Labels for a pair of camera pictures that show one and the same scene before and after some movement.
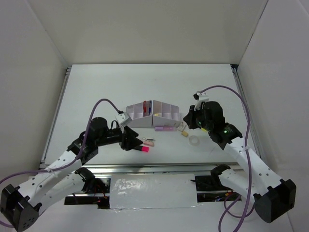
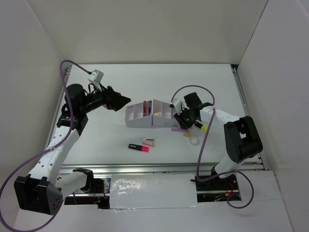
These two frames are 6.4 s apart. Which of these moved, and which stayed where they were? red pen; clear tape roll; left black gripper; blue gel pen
Moved: left black gripper
Stayed: clear tape roll; blue gel pen; red pen
